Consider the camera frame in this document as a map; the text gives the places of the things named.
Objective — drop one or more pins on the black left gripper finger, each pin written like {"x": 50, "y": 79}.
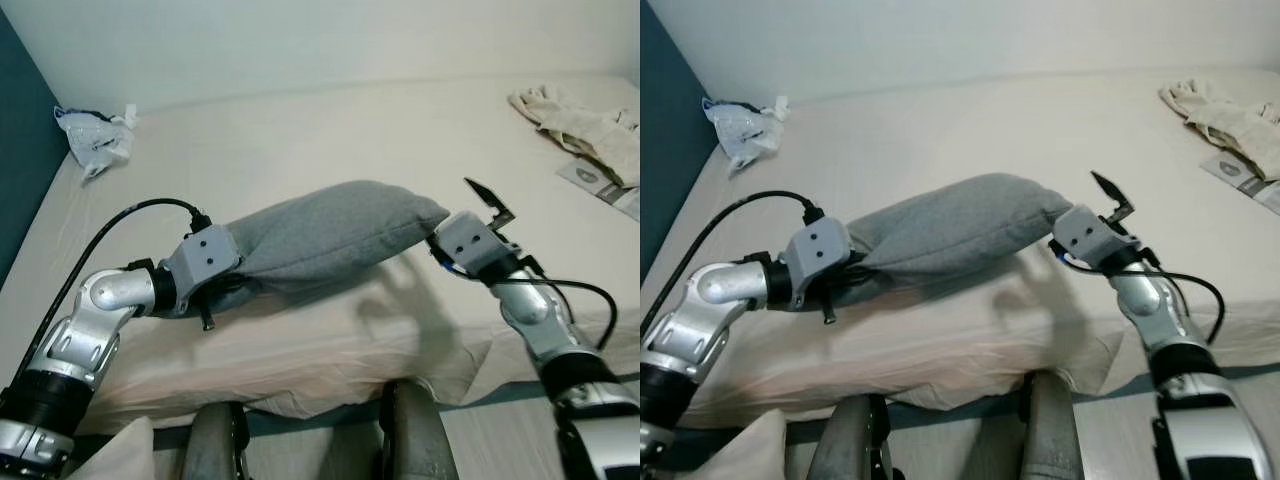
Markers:
{"x": 207, "y": 318}
{"x": 830, "y": 312}

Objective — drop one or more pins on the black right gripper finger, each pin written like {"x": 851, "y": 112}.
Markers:
{"x": 485, "y": 192}
{"x": 1108, "y": 185}

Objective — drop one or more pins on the grey fabric pillow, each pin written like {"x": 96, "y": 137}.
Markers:
{"x": 320, "y": 235}
{"x": 950, "y": 230}

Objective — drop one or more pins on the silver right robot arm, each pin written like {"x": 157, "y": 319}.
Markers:
{"x": 1150, "y": 310}
{"x": 540, "y": 320}

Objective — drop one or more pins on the grey printed booklet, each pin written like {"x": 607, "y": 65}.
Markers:
{"x": 1235, "y": 170}
{"x": 590, "y": 177}

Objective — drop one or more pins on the beige crumpled cloth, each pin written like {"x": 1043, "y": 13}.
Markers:
{"x": 1230, "y": 125}
{"x": 590, "y": 130}

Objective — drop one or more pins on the grey left robot leg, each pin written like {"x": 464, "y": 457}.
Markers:
{"x": 215, "y": 450}
{"x": 850, "y": 445}

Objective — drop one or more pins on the bed with pale sheet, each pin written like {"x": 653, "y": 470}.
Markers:
{"x": 300, "y": 130}
{"x": 950, "y": 130}

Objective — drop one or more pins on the dark teal padded headboard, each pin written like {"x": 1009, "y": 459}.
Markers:
{"x": 665, "y": 150}
{"x": 20, "y": 150}

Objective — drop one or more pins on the crumpled clear plastic bag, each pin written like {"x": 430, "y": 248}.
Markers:
{"x": 745, "y": 130}
{"x": 95, "y": 140}

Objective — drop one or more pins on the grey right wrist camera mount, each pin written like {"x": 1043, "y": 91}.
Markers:
{"x": 1090, "y": 232}
{"x": 468, "y": 240}

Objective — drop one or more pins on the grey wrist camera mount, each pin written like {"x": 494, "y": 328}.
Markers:
{"x": 205, "y": 255}
{"x": 468, "y": 240}
{"x": 1090, "y": 232}
{"x": 820, "y": 245}

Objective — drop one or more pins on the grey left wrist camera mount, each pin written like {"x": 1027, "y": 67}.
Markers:
{"x": 820, "y": 245}
{"x": 205, "y": 255}

